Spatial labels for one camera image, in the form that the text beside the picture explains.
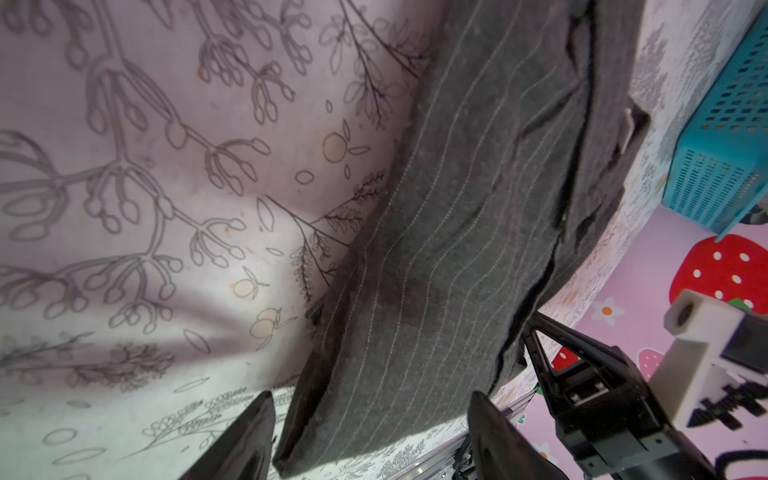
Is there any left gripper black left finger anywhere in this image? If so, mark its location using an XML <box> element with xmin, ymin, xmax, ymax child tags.
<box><xmin>181</xmin><ymin>391</ymin><xmax>276</xmax><ymax>480</ymax></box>

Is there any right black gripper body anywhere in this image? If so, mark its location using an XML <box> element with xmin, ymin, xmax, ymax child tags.
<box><xmin>520</xmin><ymin>313</ymin><xmax>716</xmax><ymax>479</ymax></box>

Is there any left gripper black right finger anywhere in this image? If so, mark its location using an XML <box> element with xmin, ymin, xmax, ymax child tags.
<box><xmin>467</xmin><ymin>391</ymin><xmax>568</xmax><ymax>480</ymax></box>

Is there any dark grey striped shirt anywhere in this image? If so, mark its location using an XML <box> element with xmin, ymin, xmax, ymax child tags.
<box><xmin>273</xmin><ymin>1</ymin><xmax>650</xmax><ymax>478</ymax></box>

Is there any teal plastic basket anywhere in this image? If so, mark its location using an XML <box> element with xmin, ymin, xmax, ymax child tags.
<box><xmin>663</xmin><ymin>9</ymin><xmax>767</xmax><ymax>241</ymax></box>

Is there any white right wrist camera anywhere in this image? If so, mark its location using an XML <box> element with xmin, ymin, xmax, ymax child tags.
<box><xmin>649</xmin><ymin>290</ymin><xmax>767</xmax><ymax>429</ymax></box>

